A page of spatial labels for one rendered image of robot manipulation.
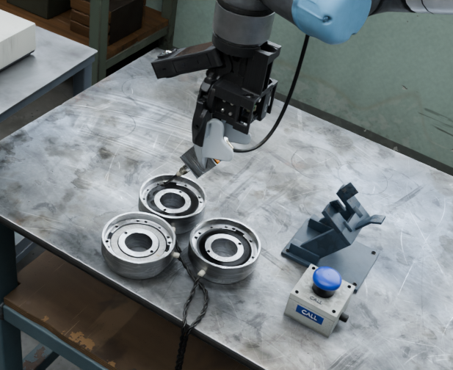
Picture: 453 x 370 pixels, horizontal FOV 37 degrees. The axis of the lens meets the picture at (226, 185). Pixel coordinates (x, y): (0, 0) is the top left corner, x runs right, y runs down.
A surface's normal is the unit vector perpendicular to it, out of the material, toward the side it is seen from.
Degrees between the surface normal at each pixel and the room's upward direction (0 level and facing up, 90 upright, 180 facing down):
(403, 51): 90
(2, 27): 0
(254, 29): 90
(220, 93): 90
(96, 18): 90
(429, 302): 0
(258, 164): 0
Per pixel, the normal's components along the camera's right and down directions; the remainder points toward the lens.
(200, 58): -0.47, 0.50
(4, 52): 0.88, 0.39
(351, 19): 0.62, 0.56
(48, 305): 0.15, -0.77
